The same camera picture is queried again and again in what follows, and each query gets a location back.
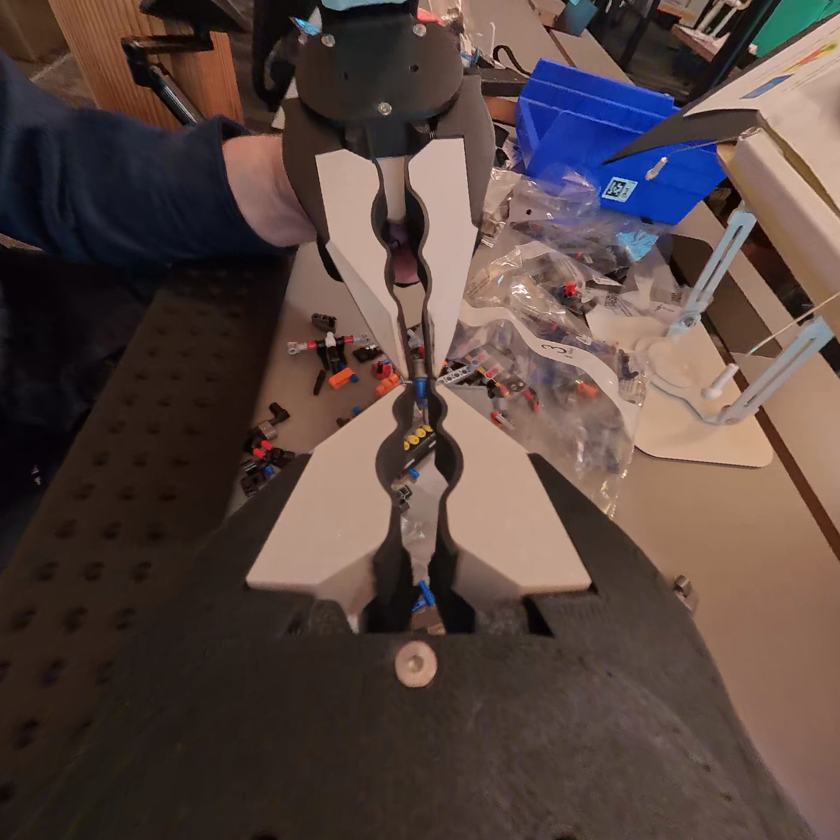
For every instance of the blue plastic bin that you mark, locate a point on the blue plastic bin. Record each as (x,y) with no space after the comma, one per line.
(590,118)

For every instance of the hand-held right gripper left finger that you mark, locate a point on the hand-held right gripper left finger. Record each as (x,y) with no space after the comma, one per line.
(321,525)

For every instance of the clear bag with warning print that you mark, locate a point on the clear bag with warning print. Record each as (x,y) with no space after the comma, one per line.
(630,302)

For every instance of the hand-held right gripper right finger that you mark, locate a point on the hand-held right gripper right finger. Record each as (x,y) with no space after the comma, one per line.
(518,525)

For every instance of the person's left forearm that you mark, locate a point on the person's left forearm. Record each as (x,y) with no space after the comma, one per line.
(98,184)

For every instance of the black power adapter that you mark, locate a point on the black power adapter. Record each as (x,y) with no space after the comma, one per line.
(502,85)

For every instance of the wooden partition panel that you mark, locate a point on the wooden partition panel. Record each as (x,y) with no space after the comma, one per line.
(131,52)

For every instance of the dark grey lego connector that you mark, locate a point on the dark grey lego connector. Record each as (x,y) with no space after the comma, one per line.
(686,590)

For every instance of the clear bag of dark parts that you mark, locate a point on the clear bag of dark parts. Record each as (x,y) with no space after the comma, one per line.
(564,282)

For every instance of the person's left hand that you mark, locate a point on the person's left hand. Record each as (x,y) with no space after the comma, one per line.
(269,197)

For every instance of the lego instruction booklet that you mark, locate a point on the lego instruction booklet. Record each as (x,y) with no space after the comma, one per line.
(774,85)

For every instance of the black perforated board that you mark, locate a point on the black perforated board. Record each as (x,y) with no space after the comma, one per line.
(131,459)

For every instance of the partly built lego engine block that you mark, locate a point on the partly built lego engine block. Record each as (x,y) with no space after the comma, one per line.
(420,438)

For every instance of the grey red lego axle assembly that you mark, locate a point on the grey red lego axle assembly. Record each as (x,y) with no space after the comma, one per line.
(328,342)

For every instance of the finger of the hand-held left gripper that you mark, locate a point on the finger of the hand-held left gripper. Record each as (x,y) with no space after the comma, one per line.
(449,210)
(348,216)

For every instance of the clear bags of parts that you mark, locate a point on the clear bags of parts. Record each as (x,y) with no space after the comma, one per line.
(558,394)

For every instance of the blue lego pin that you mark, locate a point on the blue lego pin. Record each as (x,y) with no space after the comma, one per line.
(420,395)

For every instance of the pile of lego pieces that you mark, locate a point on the pile of lego pieces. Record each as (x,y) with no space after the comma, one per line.
(341,379)

